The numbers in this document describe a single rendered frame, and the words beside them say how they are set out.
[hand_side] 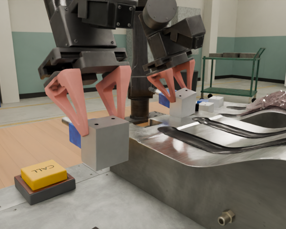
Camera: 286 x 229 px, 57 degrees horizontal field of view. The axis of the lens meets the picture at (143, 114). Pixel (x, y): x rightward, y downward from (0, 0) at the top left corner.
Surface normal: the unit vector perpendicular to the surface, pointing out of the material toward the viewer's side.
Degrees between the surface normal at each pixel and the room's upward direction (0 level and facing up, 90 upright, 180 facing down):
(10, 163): 0
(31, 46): 90
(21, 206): 0
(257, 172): 90
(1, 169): 0
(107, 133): 93
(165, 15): 81
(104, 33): 63
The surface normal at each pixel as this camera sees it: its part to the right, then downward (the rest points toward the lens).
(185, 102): 0.66, 0.37
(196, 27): 0.57, -0.10
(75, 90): 0.66, 0.09
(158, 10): 0.12, 0.10
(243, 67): -0.83, 0.14
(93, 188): 0.00, -0.97
